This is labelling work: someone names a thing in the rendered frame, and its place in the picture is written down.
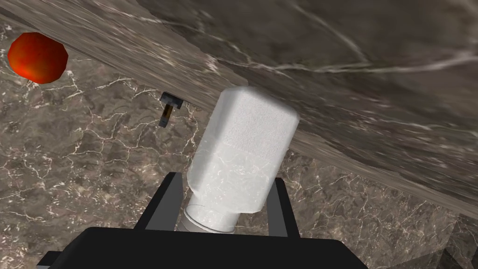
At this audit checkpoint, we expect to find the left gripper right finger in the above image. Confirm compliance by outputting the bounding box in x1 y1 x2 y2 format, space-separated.
266 177 301 238

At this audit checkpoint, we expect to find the red apple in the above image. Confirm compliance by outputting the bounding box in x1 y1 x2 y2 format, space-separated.
7 32 69 85

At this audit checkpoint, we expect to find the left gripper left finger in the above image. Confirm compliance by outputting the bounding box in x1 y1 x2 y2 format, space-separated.
134 172 183 231

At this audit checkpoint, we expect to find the small dark wall socket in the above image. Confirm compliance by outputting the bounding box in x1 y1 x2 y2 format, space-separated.
158 92 184 128

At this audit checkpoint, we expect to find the white translucent bottle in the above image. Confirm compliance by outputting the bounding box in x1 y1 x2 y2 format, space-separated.
181 86 300 234

